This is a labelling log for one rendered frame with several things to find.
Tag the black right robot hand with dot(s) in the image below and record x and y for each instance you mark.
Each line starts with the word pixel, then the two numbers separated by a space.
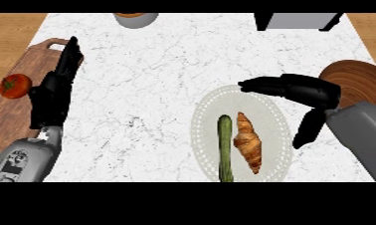
pixel 302 91

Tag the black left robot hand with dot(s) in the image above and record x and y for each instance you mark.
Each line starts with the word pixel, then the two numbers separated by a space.
pixel 49 99

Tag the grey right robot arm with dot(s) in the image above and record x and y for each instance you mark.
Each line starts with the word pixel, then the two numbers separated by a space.
pixel 355 131

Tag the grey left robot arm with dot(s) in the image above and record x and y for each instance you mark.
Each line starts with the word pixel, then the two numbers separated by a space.
pixel 27 157

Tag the brown wooden bowl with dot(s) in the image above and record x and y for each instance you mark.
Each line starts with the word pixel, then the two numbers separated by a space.
pixel 352 81

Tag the white oval placemat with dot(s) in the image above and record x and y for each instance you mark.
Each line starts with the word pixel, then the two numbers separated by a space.
pixel 254 116

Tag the golden brown croissant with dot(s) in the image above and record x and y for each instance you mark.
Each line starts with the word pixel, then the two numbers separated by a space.
pixel 248 142

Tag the brown wooden cutting board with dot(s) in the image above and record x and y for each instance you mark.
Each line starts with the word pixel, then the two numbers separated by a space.
pixel 30 91

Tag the red tomato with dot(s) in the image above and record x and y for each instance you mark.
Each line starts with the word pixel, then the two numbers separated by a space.
pixel 15 86

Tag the grey and black appliance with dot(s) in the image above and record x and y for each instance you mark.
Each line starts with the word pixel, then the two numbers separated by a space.
pixel 298 21

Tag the green cucumber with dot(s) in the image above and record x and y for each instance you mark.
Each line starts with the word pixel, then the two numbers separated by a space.
pixel 224 149

